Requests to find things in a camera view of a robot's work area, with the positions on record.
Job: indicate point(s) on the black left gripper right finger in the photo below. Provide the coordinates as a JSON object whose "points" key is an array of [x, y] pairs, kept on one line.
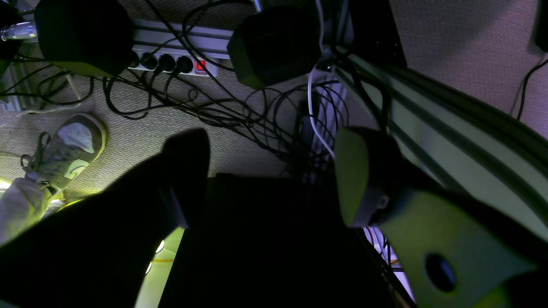
{"points": [[456, 251]]}

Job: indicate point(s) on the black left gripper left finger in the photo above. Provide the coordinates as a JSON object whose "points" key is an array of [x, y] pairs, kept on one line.
{"points": [[95, 254]]}

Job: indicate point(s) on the grey sneaker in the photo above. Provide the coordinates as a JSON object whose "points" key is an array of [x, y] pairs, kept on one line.
{"points": [[62, 156]]}

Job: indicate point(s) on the grey power strip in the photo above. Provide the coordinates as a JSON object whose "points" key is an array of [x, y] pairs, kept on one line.
{"points": [[102, 47]]}

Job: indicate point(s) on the black power adapter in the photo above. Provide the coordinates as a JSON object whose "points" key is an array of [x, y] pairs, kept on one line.
{"points": [[274, 46]]}

